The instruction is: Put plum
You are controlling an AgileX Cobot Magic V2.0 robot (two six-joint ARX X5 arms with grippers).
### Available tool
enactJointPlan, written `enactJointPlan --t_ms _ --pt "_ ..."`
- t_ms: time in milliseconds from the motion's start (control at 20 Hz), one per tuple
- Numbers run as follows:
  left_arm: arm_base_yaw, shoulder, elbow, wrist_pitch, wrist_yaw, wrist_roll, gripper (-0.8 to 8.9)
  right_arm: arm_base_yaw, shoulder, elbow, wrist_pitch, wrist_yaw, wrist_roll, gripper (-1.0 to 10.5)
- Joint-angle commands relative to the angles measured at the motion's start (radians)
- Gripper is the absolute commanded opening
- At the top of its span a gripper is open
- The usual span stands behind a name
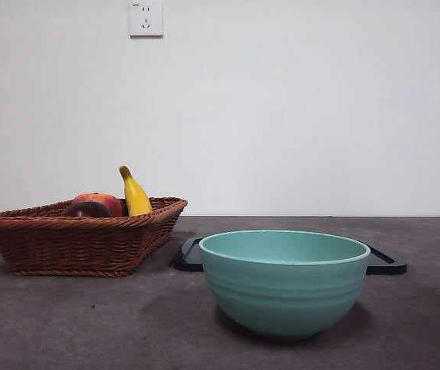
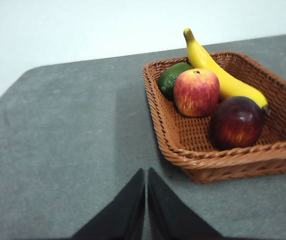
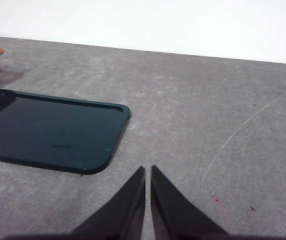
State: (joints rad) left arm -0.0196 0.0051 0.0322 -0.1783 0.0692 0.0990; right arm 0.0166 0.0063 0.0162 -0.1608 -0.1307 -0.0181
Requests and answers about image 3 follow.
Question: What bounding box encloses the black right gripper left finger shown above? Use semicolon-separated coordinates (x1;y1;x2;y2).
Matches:
70;166;147;237

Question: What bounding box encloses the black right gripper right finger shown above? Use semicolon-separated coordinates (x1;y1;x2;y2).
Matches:
149;164;230;237

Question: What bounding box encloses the dark green plastic tray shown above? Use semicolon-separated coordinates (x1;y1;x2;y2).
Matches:
0;88;131;176

